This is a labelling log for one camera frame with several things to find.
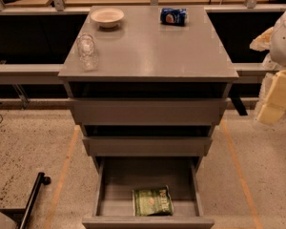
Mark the grey middle drawer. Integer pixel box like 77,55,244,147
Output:
83,136,212,156

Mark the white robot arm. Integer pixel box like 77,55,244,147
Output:
250,11,286,125

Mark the grey metal rail shelf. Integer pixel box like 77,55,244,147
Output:
0,63,275,110

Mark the grey top drawer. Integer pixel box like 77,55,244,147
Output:
69,99,227,126

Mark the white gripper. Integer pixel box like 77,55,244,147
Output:
249,26,286,126

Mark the green jalapeno chip bag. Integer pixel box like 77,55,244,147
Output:
133,186,174,217

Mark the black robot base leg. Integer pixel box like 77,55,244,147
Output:
0,172,51,229

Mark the grey drawer cabinet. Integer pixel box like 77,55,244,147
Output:
57,5,240,174

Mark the white ceramic bowl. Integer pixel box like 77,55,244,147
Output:
91,8,124,29

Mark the blue Pepsi soda can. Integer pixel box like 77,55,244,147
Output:
160,8,187,26

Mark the grey open bottom drawer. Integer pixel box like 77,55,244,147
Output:
82,157,215,229

